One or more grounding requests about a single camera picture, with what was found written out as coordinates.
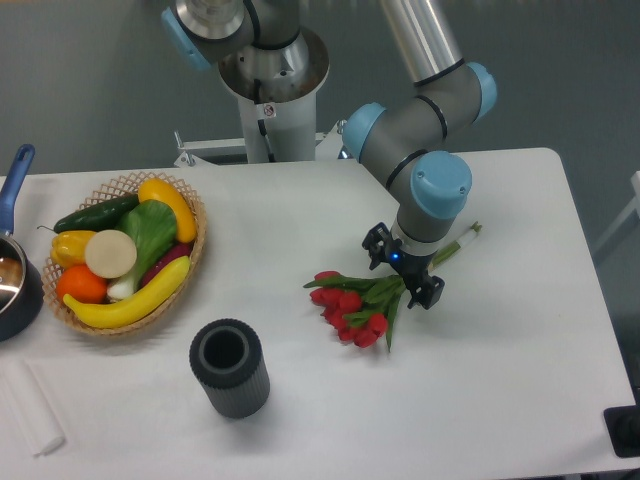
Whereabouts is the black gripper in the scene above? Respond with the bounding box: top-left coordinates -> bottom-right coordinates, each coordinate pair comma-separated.
362,223 -> 445,309

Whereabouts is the red tulip bouquet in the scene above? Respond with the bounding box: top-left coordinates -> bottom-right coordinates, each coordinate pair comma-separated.
305,222 -> 483,348

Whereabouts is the dark grey ribbed vase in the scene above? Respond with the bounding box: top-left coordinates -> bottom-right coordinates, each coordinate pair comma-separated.
189,318 -> 271,419

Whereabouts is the silver blue-capped robot arm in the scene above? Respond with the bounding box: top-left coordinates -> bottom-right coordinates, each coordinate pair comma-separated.
161,1 -> 497,308

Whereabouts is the purple eggplant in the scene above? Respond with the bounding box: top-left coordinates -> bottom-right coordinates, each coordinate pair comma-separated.
139,243 -> 192,288

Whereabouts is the green lettuce leaf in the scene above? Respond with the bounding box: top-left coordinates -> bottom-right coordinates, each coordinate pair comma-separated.
116,200 -> 177,285

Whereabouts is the yellow squash at top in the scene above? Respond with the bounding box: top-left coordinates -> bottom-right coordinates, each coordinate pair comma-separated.
138,178 -> 197,243

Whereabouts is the black device at edge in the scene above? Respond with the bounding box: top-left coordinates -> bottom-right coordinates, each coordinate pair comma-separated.
603,405 -> 639,458

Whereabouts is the woven wicker basket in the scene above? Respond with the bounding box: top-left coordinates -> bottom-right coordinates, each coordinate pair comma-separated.
41,171 -> 207,336

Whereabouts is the white spring onion bulb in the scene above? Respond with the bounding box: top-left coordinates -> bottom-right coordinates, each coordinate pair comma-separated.
107,274 -> 137,302

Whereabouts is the beige round disc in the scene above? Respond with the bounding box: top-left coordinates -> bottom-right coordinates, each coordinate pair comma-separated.
84,230 -> 137,279

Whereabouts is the dark green cucumber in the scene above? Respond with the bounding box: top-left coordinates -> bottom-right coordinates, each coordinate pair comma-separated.
38,194 -> 139,234

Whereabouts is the long yellow squash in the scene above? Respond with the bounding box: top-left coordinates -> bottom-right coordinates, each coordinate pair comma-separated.
63,256 -> 191,329

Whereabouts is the orange fruit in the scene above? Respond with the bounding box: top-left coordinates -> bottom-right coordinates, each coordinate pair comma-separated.
56,265 -> 107,304

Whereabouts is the yellow bell pepper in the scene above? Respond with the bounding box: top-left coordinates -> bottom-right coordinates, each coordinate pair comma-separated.
50,230 -> 96,269

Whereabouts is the white folded cloth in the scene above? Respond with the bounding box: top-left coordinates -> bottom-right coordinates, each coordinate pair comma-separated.
3,360 -> 66,457

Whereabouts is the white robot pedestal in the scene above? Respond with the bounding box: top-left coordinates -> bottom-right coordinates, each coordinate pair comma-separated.
237,93 -> 316,164

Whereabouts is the white metal base frame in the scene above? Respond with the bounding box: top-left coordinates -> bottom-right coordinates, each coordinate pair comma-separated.
173,120 -> 353,168

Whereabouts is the white frame at right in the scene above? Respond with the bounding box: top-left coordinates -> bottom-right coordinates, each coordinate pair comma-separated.
592,171 -> 639,265

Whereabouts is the dark pot blue handle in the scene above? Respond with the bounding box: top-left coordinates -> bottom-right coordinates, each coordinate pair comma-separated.
1,144 -> 43,342

